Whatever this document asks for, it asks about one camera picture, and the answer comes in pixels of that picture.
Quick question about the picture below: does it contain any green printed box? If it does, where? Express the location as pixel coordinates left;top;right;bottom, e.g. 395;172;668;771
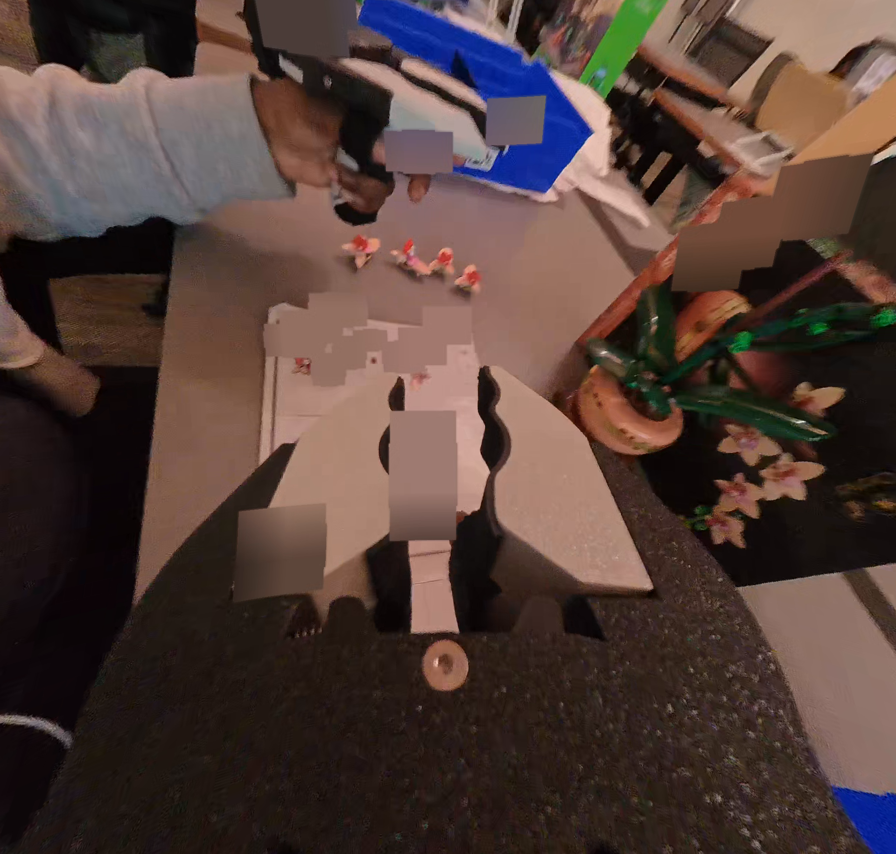
535;0;685;97

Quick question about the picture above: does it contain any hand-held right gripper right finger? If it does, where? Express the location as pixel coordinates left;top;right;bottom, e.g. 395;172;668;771
450;365;657;633

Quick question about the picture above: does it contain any grey desk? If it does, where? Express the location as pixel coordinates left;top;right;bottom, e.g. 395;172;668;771
133;161;896;795

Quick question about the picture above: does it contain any white cable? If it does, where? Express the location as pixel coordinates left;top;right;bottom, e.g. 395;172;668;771
0;713;75;751

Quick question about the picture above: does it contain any cardboard box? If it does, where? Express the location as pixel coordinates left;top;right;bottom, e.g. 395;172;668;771
755;62;896;163

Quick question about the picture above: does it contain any blue box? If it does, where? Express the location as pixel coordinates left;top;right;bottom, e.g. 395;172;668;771
358;0;594;193

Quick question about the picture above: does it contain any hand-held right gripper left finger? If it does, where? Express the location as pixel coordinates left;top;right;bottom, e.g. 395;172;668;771
269;377;412;633

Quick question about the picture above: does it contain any person's left forearm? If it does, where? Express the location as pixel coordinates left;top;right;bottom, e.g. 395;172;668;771
0;63;295;242

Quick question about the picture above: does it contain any black chair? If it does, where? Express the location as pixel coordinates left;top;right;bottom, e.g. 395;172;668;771
20;0;202;86

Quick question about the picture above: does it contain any long wooden table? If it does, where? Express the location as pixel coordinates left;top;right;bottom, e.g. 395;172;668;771
636;45;778;170

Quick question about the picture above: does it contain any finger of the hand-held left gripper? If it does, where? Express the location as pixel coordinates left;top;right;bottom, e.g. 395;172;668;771
399;58;487;100
385;92;492;168

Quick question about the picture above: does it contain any person's left hand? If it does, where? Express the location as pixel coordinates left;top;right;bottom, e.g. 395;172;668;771
251;78;433;214

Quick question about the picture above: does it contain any black orchid picture box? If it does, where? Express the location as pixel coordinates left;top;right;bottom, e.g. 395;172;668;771
556;161;896;589

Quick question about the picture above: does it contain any orchid instruction booklet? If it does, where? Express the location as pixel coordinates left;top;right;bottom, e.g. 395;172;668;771
259;301;491;634

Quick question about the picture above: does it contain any dark dining chair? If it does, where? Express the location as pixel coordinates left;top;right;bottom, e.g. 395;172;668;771
608;94;704;205

